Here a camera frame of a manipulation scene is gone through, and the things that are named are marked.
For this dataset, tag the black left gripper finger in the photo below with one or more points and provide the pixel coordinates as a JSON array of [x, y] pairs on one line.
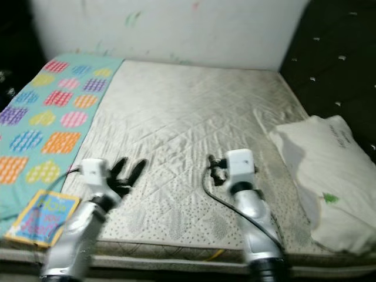
[[117, 168], [136, 171]]

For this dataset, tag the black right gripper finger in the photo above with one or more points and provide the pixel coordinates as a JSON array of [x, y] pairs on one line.
[[214, 169]]

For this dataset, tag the blue yellow children's book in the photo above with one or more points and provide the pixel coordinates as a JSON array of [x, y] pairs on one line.
[[41, 217]]

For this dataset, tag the beige pillow with green tree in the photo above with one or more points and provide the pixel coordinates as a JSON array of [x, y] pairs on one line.
[[329, 170]]

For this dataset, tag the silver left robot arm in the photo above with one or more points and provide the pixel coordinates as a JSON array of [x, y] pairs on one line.
[[76, 235]]

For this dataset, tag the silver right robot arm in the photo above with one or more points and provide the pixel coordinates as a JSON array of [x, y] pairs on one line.
[[255, 223]]

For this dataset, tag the beige quilted mattress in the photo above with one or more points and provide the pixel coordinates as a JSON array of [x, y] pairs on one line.
[[182, 117]]

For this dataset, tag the teal blanket with colourful shapes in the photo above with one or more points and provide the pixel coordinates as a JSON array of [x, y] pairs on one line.
[[47, 117]]

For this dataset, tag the dark tufted headboard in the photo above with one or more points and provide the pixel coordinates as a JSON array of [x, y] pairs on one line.
[[335, 59]]

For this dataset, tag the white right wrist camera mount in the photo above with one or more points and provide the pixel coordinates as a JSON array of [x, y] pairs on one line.
[[241, 163]]

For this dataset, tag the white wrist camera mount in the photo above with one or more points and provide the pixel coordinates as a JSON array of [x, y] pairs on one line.
[[241, 163], [94, 171]]

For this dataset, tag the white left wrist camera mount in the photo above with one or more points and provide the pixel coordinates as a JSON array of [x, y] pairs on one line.
[[94, 171]]

